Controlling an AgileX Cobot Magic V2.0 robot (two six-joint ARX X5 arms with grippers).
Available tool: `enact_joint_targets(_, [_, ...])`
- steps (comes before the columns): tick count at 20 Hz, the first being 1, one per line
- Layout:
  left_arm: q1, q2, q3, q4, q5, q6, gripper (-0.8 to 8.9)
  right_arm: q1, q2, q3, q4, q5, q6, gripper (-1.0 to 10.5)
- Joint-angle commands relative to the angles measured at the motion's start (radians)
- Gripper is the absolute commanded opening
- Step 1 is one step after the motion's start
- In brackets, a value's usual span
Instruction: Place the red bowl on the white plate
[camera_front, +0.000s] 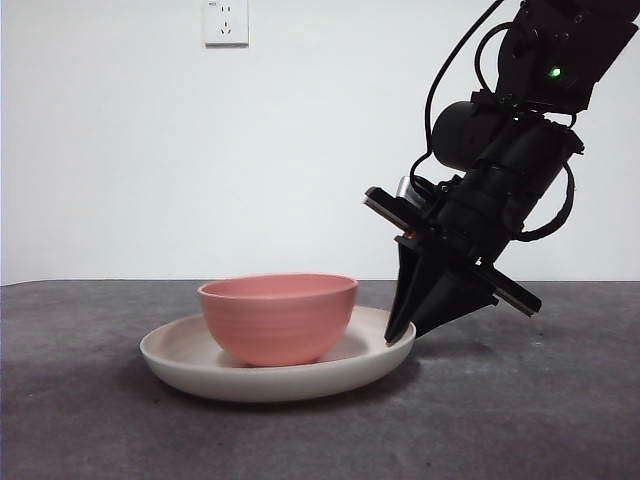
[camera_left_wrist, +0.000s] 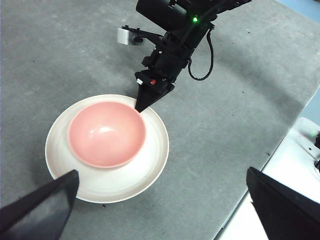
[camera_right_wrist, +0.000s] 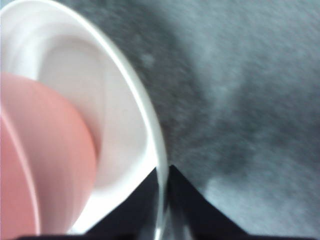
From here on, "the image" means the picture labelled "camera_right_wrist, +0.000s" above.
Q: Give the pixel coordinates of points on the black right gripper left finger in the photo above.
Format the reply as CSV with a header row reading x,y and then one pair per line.
x,y
125,215

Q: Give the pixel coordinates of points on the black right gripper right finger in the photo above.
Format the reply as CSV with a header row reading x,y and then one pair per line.
x,y
200,220

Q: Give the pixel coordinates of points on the red ribbed bowl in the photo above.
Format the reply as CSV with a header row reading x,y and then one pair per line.
x,y
50,155

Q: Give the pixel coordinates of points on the white round plate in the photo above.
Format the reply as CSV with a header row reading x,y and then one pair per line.
x,y
87,62

